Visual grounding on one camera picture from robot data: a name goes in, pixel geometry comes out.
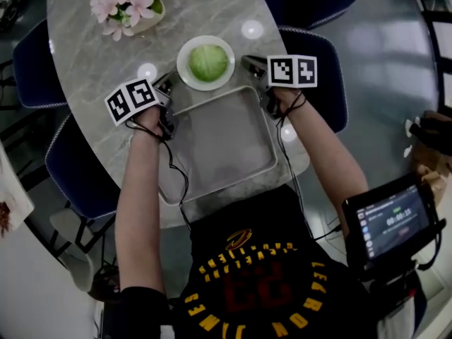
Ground black mounted display screen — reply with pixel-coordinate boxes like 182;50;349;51
341;172;447;279

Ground brown cardboard box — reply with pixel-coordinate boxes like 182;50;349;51
412;142;452;205

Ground white round table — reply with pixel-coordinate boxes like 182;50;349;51
46;0;311;230

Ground person's left forearm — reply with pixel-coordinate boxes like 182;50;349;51
114;107;171;295

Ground white side table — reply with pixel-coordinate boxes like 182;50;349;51
0;142;36;240

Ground flower plant in white pot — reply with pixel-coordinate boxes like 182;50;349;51
89;0;167;43

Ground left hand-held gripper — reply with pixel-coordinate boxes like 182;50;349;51
104;70;181;141

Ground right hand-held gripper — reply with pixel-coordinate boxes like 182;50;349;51
240;54;319;120

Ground reddish potted plant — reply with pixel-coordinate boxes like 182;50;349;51
0;201;12;238

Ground green cabbage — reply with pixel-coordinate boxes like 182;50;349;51
187;44;230;83

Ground beige chair with black frame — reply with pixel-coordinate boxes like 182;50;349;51
48;208;118;293

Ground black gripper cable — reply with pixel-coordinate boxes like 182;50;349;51
124;119;192;231
275;90;316;240

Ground white round plate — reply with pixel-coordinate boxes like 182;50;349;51
176;35;237;92

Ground grey rectangular tray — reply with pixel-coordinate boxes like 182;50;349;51
157;85;279;208

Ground person's dark printed jersey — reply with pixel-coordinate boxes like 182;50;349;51
102;183;427;339

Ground person's right forearm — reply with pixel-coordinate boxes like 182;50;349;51
275;87;370;233

